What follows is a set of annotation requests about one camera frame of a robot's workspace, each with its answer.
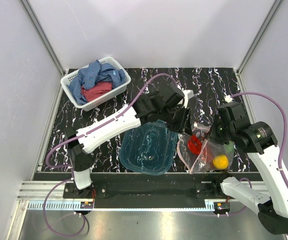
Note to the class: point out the red cloth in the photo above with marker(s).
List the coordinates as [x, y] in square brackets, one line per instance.
[97, 91]

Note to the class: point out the red fake lobster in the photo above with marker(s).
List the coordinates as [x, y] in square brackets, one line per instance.
[195, 144]

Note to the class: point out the yellow fake fruit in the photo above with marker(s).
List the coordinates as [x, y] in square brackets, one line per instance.
[220, 162]

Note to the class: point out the green fake vegetable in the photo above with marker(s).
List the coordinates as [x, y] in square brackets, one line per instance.
[229, 148]

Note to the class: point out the clear zip top bag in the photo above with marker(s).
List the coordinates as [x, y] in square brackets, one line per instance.
[198, 163]

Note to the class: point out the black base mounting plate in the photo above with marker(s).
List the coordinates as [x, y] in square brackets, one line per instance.
[105, 190]

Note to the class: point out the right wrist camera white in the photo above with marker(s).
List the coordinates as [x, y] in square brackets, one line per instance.
[228, 99]

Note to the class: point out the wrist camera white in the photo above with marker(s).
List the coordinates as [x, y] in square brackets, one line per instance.
[188, 94]
[228, 99]

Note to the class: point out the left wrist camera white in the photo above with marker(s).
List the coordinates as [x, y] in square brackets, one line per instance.
[188, 94]

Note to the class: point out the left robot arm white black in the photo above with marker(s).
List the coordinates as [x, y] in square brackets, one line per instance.
[169, 105]

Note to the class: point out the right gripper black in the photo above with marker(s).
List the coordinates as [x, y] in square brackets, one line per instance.
[211, 135]

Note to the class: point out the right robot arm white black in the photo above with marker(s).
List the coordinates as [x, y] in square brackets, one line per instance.
[232, 124]

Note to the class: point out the aluminium frame rail front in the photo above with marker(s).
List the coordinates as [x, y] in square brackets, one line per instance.
[38, 190]

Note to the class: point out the white plastic basket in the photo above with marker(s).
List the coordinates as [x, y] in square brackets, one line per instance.
[65, 81]

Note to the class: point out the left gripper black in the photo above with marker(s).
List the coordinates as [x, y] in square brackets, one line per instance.
[184, 125]

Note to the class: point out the blue patterned cloth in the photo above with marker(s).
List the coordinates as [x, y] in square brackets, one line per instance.
[89, 76]

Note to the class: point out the blue plastic container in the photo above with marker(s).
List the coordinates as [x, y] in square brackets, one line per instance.
[148, 149]

